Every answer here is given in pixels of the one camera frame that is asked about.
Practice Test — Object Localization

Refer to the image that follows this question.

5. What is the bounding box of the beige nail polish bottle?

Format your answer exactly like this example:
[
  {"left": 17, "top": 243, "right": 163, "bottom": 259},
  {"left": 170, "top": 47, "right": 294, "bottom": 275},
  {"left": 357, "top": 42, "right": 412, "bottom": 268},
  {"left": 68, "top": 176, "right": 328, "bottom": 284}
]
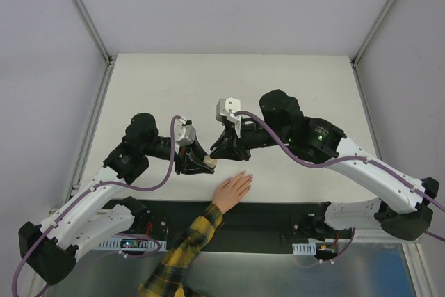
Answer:
[{"left": 204, "top": 156, "right": 218, "bottom": 169}]

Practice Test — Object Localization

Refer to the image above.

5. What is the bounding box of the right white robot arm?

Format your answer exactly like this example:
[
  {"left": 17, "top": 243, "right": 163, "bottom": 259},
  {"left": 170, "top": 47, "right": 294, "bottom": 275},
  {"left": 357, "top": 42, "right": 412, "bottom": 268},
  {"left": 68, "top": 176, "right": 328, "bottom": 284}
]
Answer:
[{"left": 211, "top": 90, "right": 439, "bottom": 241}]

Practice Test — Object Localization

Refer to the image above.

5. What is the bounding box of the yellow plaid sleeve forearm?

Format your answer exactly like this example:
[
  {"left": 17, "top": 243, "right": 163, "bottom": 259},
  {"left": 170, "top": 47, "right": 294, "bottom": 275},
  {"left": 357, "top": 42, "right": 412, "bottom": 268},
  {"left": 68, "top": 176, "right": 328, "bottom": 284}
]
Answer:
[{"left": 139, "top": 204, "right": 223, "bottom": 296}]

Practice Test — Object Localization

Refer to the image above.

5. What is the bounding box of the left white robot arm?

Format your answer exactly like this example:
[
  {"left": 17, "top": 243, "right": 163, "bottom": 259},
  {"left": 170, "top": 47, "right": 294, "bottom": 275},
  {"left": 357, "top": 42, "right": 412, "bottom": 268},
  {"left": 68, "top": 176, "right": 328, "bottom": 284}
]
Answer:
[{"left": 18, "top": 113, "right": 216, "bottom": 286}]

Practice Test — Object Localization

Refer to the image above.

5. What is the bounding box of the person's hand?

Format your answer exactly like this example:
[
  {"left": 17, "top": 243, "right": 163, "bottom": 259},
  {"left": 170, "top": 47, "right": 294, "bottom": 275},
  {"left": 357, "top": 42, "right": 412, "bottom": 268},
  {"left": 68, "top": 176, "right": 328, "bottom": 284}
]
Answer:
[{"left": 212, "top": 171, "right": 253, "bottom": 214}]

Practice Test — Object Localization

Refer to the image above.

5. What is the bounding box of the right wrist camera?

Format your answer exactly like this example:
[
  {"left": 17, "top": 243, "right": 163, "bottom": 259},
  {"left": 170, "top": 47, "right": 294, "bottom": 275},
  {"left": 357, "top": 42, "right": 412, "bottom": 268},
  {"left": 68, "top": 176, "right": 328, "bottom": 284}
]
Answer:
[{"left": 215, "top": 98, "right": 242, "bottom": 138}]

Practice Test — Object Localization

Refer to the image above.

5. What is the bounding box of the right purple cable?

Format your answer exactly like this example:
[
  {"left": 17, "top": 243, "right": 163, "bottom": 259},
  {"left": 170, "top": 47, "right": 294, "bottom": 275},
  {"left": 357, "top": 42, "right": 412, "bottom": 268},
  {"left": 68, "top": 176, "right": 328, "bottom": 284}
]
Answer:
[{"left": 233, "top": 109, "right": 445, "bottom": 268}]

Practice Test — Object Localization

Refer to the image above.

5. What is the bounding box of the purple cable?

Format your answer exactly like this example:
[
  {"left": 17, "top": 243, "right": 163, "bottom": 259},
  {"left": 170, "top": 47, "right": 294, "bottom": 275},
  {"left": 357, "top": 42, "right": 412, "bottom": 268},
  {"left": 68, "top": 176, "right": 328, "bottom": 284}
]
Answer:
[
  {"left": 233, "top": 109, "right": 445, "bottom": 268},
  {"left": 12, "top": 115, "right": 181, "bottom": 297}
]

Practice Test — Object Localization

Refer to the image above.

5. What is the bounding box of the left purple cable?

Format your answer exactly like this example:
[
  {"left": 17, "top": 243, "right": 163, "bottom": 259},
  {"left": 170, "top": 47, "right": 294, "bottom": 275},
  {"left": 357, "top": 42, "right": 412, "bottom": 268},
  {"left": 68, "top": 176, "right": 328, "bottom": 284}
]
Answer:
[{"left": 12, "top": 115, "right": 181, "bottom": 297}]

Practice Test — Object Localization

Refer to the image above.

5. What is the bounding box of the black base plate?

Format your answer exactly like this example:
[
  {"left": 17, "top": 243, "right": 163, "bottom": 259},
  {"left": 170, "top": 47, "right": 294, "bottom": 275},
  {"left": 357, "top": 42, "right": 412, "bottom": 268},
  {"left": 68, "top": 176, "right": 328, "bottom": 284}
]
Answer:
[{"left": 127, "top": 200, "right": 352, "bottom": 254}]

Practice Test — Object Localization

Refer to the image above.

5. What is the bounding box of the left white cable duct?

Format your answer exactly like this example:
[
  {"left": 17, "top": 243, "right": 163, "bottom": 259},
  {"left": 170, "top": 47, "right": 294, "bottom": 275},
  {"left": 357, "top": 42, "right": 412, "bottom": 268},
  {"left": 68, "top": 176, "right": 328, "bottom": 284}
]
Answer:
[{"left": 93, "top": 236, "right": 158, "bottom": 252}]

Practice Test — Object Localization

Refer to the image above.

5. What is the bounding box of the white cable duct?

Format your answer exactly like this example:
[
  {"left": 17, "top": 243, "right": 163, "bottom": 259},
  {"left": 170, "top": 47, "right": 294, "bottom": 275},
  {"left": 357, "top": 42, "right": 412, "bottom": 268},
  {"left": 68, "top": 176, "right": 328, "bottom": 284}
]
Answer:
[
  {"left": 93, "top": 236, "right": 158, "bottom": 252},
  {"left": 292, "top": 242, "right": 316, "bottom": 256}
]

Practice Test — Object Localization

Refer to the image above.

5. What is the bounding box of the left aluminium frame rail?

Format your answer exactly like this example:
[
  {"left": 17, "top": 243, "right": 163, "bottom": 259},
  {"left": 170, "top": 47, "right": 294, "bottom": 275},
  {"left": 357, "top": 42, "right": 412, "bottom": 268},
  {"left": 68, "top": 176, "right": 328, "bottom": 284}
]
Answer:
[{"left": 26, "top": 60, "right": 118, "bottom": 297}]

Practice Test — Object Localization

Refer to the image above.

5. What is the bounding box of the aluminium frame rail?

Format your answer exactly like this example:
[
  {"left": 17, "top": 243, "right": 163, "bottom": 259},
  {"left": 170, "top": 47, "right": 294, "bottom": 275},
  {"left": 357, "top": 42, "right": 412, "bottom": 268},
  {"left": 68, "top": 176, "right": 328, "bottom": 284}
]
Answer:
[
  {"left": 26, "top": 60, "right": 118, "bottom": 297},
  {"left": 351, "top": 63, "right": 444, "bottom": 296}
]

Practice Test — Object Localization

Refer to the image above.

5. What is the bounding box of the right white cable duct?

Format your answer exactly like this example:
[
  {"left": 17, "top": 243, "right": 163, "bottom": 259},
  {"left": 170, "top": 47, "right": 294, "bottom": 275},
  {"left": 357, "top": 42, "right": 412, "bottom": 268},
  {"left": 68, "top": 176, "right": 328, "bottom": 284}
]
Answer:
[{"left": 292, "top": 242, "right": 316, "bottom": 256}]

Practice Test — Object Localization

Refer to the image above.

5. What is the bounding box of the right aluminium frame post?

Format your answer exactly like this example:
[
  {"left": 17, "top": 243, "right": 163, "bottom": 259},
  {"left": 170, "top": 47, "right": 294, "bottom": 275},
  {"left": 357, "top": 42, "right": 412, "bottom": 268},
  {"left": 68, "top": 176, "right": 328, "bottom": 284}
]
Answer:
[{"left": 350, "top": 0, "right": 398, "bottom": 69}]

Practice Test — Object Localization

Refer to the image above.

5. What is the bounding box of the aluminium frame post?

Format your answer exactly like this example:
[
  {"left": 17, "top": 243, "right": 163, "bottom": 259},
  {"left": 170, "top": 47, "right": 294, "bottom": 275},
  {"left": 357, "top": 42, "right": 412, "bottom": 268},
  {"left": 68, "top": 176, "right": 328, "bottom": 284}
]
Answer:
[
  {"left": 350, "top": 0, "right": 398, "bottom": 69},
  {"left": 71, "top": 0, "right": 113, "bottom": 65}
]

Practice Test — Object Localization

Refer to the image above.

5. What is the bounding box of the right aluminium frame rail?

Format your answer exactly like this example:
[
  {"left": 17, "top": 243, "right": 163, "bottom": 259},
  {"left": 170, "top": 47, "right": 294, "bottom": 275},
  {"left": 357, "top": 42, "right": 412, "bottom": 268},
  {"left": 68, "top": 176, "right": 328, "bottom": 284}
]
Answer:
[{"left": 351, "top": 63, "right": 444, "bottom": 296}]

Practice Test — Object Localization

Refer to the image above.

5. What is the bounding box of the left aluminium frame post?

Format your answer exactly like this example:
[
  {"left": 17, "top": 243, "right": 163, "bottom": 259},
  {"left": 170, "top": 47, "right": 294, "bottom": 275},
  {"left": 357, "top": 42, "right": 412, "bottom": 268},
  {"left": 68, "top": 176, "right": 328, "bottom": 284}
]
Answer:
[{"left": 71, "top": 0, "right": 113, "bottom": 65}]

